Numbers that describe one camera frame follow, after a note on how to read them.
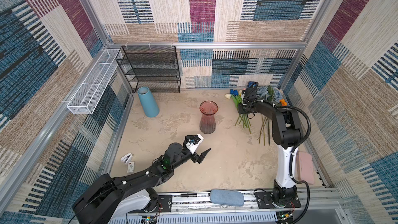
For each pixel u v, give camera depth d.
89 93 0.94
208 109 0.87
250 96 0.85
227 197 0.73
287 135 0.58
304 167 0.82
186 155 0.70
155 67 1.08
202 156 0.70
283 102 1.07
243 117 1.04
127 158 0.85
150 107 1.00
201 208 0.73
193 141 0.65
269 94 1.01
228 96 1.13
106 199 0.42
